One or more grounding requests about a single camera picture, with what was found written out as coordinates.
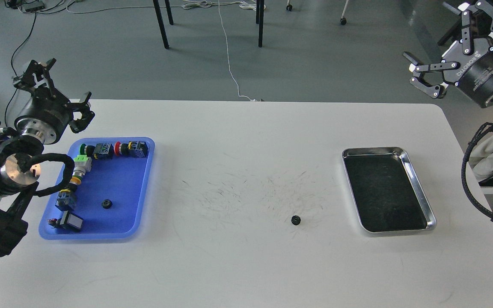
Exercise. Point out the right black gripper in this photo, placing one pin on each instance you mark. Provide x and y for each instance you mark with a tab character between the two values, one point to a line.
479	70

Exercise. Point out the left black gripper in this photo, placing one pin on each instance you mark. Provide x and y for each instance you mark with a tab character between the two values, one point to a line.
45	116

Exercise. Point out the small black gear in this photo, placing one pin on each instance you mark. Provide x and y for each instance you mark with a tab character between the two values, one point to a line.
107	204
296	220

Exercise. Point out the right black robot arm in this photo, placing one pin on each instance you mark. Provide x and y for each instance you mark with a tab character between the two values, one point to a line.
428	78

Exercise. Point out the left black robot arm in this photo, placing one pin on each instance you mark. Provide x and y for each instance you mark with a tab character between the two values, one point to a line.
25	170

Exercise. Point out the silver metal tray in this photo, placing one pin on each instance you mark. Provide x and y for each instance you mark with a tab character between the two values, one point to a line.
386	191

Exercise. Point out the red emergency stop button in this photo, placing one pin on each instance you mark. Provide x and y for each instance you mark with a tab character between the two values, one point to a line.
137	149

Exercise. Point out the black square white button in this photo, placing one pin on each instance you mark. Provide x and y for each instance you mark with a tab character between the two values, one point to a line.
68	221

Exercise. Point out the black table leg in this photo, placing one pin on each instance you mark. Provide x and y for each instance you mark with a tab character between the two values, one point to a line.
162	28

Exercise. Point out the black chair leg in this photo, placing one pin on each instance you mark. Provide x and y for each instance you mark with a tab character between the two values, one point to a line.
260	7

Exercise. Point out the green push button switch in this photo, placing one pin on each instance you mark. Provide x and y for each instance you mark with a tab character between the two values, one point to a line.
100	151

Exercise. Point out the light green white switch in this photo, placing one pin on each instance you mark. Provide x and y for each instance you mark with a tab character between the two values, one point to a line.
82	165

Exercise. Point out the yellow ring push button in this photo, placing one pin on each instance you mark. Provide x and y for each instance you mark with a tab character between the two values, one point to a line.
66	198

